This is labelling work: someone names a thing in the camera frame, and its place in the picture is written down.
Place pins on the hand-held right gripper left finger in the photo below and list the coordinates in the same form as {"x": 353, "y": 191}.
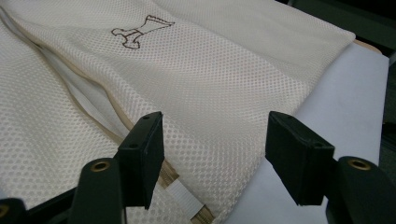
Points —
{"x": 141, "y": 161}

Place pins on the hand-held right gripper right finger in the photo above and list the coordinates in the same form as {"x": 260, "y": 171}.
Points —
{"x": 299, "y": 158}

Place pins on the cream mesh garment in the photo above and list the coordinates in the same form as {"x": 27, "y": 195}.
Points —
{"x": 199, "y": 81}

